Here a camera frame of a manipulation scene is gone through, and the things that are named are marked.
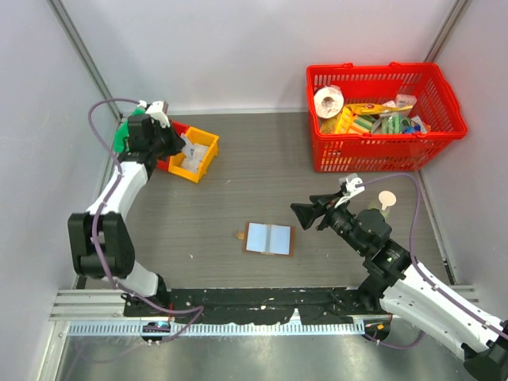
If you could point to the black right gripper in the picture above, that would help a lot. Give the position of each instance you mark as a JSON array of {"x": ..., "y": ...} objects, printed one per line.
[{"x": 307, "y": 213}]

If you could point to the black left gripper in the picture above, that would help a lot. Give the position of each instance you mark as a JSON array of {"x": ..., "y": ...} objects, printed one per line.
[{"x": 177, "y": 144}]

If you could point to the silver white card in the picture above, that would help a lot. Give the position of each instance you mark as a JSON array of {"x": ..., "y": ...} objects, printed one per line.
[{"x": 190, "y": 165}]

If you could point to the brown leather card holder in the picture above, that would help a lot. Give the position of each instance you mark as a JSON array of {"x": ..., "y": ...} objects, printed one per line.
[{"x": 267, "y": 239}]

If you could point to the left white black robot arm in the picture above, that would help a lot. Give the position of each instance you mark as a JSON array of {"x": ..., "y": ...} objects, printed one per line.
[{"x": 101, "y": 247}]

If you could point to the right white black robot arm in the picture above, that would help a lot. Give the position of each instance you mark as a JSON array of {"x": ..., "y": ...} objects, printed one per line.
[{"x": 404, "y": 287}]

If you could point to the red plastic bin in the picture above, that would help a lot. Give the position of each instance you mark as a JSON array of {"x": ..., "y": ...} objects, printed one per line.
[{"x": 180, "y": 128}]

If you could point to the yellow plastic bin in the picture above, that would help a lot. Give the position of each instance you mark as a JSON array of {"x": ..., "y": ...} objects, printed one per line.
[{"x": 196, "y": 136}]

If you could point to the green plastic bin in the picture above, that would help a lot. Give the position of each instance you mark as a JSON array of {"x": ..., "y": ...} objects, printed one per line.
[{"x": 120, "y": 137}]

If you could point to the green bottle white cap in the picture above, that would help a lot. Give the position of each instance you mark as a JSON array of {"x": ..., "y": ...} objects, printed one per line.
[{"x": 383, "y": 203}]

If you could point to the yellow snack packets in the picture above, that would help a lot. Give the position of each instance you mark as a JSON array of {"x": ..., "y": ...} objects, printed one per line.
[{"x": 356, "y": 118}]

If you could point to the white tape roll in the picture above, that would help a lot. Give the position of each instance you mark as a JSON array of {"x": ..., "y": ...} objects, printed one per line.
[{"x": 328, "y": 102}]

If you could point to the green white package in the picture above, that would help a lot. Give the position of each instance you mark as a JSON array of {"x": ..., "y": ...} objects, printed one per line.
[{"x": 392, "y": 124}]

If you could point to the red shopping basket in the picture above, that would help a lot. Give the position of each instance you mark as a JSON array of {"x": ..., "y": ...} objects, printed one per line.
[{"x": 436, "y": 105}]

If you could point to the blue white package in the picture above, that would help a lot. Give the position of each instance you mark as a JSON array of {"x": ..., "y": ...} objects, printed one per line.
[{"x": 416, "y": 125}]

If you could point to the white pink box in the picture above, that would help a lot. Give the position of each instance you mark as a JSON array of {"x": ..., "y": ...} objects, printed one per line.
[{"x": 402, "y": 103}]

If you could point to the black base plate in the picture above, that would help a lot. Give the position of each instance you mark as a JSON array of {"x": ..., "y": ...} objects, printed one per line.
[{"x": 271, "y": 306}]

